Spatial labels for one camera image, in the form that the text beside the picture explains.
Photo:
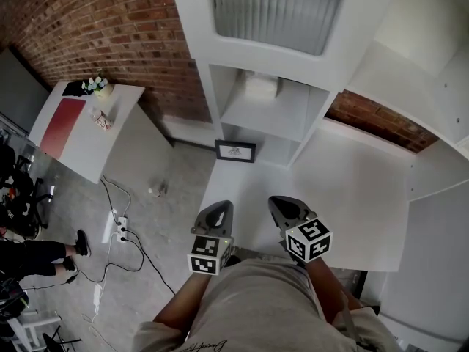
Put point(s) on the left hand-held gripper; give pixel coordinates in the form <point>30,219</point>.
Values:
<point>209,253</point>

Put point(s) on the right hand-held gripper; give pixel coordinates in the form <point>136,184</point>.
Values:
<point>309,238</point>

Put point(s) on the black framed picture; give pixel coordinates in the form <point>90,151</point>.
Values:
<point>235,152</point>

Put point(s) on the person's left forearm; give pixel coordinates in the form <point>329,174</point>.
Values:
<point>183,301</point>

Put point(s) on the person's right forearm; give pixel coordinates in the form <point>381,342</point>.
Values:
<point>329,288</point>

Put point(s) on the white corner desk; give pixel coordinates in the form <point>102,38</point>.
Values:
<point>348,196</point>

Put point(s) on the red mat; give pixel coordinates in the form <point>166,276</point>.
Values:
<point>62,128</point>

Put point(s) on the person's black trousers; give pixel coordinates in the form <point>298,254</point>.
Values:
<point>232,262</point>

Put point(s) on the small floor litter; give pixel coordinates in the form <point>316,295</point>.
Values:
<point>158,190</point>

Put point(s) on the white power strip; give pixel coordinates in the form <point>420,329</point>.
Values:
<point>122,229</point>

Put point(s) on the white shelf hutch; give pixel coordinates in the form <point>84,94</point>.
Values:
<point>264,119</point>

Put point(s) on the person's grey t-shirt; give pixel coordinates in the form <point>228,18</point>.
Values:
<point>264,310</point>

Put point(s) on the white side cabinet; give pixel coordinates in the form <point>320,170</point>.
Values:
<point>110,145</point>

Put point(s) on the white tissue box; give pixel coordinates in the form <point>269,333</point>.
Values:
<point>261,86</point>

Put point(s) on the large white panel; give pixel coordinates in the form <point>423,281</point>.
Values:
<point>432,262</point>

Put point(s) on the white flowers in pot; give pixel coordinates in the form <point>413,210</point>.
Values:
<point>97,86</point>

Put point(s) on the black flat mat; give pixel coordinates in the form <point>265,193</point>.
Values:
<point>73,89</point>

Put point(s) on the black folding chair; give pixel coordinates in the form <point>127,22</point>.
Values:
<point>55,343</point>

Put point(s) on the white metal rack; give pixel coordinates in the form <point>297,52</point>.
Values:
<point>29,328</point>

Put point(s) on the grey flat panel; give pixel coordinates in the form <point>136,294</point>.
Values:
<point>20,94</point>

